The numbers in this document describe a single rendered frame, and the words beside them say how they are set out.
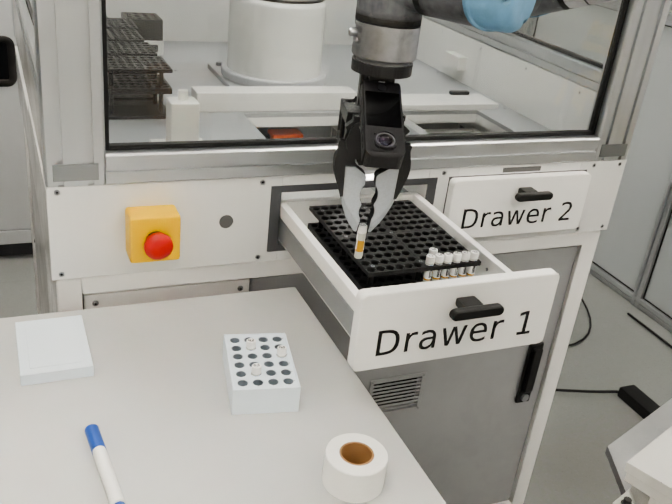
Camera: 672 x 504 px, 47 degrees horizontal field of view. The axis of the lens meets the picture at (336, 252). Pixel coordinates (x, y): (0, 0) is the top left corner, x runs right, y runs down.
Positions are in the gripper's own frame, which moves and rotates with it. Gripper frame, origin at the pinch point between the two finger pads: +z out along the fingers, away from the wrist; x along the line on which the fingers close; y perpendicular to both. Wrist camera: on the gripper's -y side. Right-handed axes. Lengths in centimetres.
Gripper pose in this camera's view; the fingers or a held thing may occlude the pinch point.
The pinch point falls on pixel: (363, 224)
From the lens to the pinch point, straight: 97.1
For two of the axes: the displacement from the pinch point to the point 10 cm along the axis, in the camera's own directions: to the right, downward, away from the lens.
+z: -1.1, 8.9, 4.5
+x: -9.9, -0.4, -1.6
